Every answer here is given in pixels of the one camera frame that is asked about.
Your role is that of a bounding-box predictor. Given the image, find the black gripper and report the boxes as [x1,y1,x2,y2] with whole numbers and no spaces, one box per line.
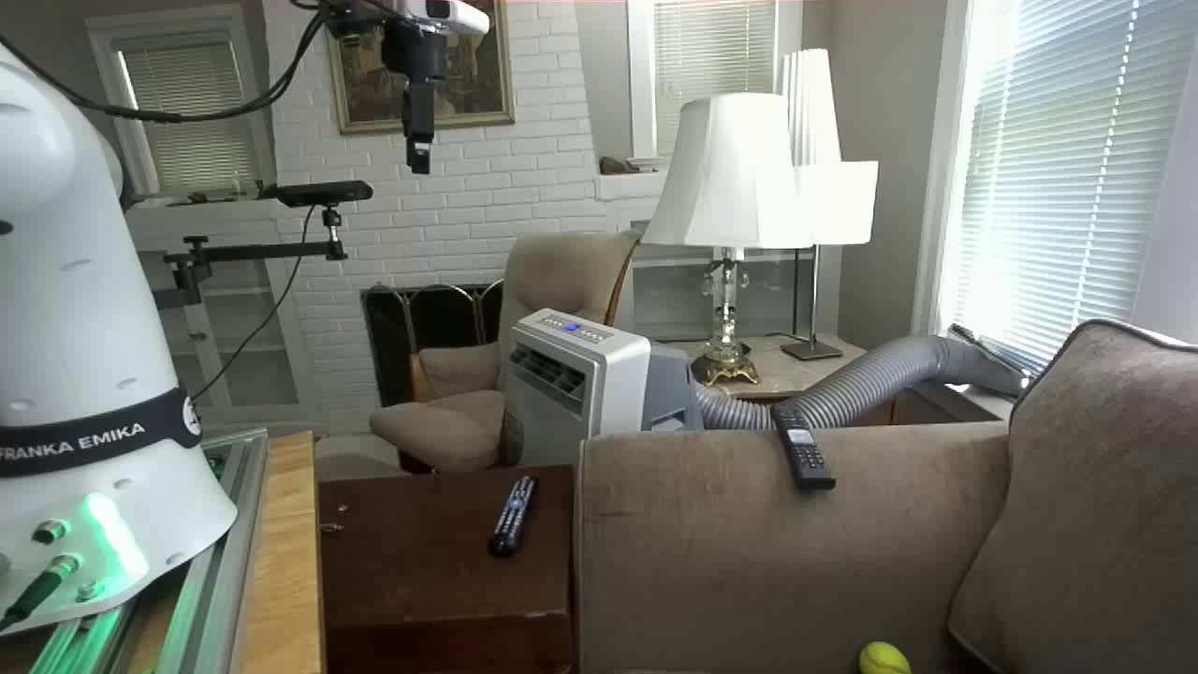
[378,13,449,179]

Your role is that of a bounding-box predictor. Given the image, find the black remote with blue buttons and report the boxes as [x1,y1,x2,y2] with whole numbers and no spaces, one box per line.
[488,470,542,563]

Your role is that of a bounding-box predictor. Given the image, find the framed painting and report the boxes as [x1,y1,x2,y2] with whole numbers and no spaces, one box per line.
[325,0,518,140]

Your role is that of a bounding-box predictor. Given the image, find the black fireplace screen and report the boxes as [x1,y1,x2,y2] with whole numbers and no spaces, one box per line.
[361,278,511,408]

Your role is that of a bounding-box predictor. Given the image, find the white framed window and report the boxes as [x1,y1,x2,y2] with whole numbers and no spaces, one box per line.
[86,0,281,204]

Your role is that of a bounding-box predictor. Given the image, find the beige armchair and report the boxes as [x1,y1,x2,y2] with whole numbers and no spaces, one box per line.
[368,229,647,475]

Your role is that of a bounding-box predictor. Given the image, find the white portable air conditioner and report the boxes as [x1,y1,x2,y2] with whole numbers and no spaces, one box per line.
[502,308,655,470]

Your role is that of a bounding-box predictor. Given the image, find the white shade glass table lamp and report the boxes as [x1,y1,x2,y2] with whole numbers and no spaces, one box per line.
[642,91,816,389]

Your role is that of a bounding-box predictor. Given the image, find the beige lamp table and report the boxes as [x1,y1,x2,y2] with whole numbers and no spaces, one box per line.
[668,334,1005,425]

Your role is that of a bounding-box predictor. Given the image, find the dark brown wooden side table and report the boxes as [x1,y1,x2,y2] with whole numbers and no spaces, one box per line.
[316,464,579,674]

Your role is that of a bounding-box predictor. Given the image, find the light wooden workbench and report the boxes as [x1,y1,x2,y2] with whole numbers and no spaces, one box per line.
[230,425,330,674]

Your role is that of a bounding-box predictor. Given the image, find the beige fabric sofa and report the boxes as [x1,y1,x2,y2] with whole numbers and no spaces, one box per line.
[573,414,1017,674]

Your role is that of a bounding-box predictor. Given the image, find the white window blinds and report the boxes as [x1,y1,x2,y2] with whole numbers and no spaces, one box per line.
[951,0,1198,370]

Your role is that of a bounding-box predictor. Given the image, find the yellow tennis ball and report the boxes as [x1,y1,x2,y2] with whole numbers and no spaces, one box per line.
[858,636,912,674]

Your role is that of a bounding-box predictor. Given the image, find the beige sofa cushion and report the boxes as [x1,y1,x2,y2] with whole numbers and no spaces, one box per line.
[947,313,1198,674]

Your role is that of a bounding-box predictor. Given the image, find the black stereo camera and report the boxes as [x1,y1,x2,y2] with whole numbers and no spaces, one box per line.
[275,177,378,208]

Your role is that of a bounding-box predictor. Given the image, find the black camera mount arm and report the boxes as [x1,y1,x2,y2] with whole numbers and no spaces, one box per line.
[160,201,353,302]

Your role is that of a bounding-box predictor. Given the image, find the thin black camera cable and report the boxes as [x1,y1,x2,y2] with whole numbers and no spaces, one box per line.
[187,201,317,403]

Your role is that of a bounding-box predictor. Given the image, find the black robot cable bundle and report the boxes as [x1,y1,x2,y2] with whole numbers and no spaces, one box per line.
[0,3,340,128]

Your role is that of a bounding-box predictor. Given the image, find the aluminium frame rail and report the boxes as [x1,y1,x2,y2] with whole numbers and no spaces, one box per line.
[23,425,275,674]

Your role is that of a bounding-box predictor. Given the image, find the grey flexible exhaust hose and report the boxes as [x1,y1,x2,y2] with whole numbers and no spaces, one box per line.
[647,330,1041,435]

